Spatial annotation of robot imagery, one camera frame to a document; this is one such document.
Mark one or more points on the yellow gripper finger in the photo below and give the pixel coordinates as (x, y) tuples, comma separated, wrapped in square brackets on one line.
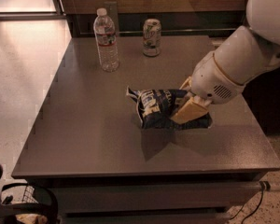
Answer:
[(192, 109), (186, 86)]

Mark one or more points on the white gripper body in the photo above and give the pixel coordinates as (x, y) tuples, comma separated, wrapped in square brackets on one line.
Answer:
[(212, 79)]

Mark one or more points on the blue chip bag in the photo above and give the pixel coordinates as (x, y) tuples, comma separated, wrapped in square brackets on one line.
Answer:
[(155, 108)]

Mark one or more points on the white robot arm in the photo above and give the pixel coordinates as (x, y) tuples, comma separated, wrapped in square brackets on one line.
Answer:
[(253, 49)]

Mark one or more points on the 7up soda can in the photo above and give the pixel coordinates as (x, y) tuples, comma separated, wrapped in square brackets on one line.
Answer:
[(152, 37)]

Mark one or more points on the clear plastic water bottle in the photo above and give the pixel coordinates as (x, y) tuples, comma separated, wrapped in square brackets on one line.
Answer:
[(106, 40)]

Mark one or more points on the grey cabinet drawer front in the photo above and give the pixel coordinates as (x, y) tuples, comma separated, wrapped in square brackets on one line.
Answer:
[(154, 197)]

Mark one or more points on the grey metal wall bracket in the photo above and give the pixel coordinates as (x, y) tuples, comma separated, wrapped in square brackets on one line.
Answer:
[(112, 11)]

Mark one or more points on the window frame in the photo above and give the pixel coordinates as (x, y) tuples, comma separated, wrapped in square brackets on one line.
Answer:
[(28, 10)]

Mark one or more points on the black wire basket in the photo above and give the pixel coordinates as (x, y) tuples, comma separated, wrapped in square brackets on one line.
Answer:
[(36, 200)]

